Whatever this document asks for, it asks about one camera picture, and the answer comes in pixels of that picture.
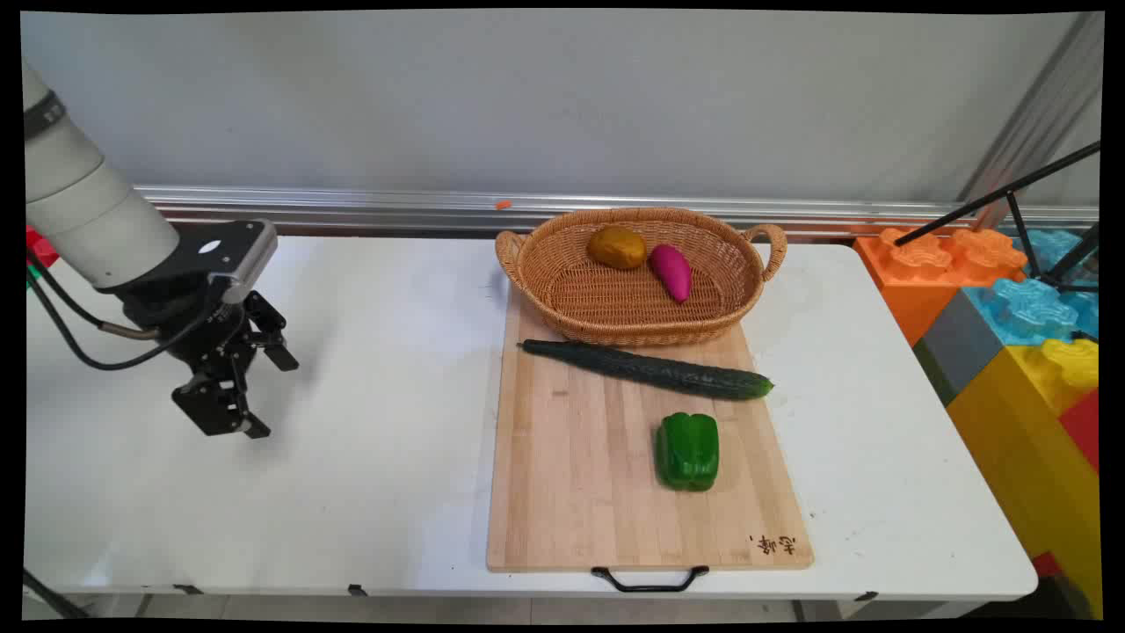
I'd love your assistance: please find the aluminium rail along wall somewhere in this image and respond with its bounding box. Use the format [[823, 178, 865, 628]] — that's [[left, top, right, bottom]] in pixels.
[[132, 185, 1100, 240]]

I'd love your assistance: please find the slanted aluminium frame post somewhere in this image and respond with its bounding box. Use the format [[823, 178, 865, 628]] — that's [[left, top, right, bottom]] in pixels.
[[958, 13, 1104, 231]]

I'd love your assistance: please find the thin cable with metal connector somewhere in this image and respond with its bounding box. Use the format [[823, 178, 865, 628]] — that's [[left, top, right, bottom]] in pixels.
[[28, 251, 163, 342]]

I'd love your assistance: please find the green bell pepper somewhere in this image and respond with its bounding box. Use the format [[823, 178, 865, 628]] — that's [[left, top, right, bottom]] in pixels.
[[656, 411, 721, 492]]

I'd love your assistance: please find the red foam block beside green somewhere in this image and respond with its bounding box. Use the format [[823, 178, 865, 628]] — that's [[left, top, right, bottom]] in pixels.
[[25, 225, 61, 270]]

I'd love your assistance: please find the orange foam building block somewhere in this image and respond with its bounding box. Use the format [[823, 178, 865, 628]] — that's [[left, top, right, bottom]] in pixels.
[[854, 227, 1029, 346]]

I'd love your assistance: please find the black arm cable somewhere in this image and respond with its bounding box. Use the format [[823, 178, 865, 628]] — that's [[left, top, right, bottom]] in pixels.
[[26, 273, 216, 372]]

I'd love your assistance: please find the grey foam building block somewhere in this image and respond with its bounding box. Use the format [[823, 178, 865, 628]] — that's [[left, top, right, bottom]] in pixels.
[[912, 288, 1005, 407]]

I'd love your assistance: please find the long dark green cucumber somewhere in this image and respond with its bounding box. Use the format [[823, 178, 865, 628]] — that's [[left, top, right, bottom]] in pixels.
[[520, 339, 775, 402]]

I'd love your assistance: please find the wooden cutting board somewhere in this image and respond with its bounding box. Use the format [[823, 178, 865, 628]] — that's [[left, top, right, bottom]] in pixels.
[[486, 295, 815, 594]]

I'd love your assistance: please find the blue foam building block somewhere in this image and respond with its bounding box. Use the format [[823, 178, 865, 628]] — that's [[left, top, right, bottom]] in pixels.
[[964, 229, 1100, 346]]

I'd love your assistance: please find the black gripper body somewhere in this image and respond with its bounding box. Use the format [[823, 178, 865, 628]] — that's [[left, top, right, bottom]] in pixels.
[[119, 280, 258, 367]]

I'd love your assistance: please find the black tripod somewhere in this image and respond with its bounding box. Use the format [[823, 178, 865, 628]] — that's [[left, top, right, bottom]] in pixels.
[[895, 141, 1101, 294]]

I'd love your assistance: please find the brown potato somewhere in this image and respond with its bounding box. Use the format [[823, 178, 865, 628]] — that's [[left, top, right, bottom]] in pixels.
[[587, 225, 649, 270]]

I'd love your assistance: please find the woven wicker basket with handles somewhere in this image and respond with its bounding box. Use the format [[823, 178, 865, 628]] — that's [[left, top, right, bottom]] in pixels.
[[495, 207, 788, 347]]

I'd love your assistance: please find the red foam block beside yellow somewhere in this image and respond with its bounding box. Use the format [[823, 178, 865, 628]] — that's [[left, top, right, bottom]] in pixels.
[[1059, 389, 1101, 476]]

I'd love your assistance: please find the purple sweet potato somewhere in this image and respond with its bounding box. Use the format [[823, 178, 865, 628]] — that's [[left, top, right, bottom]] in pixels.
[[649, 244, 693, 304]]

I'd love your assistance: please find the thick black cable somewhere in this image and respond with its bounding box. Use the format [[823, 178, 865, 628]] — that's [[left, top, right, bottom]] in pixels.
[[25, 569, 90, 621]]

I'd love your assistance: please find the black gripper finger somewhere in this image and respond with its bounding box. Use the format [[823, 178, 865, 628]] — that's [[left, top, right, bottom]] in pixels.
[[171, 351, 272, 440], [244, 289, 301, 373]]

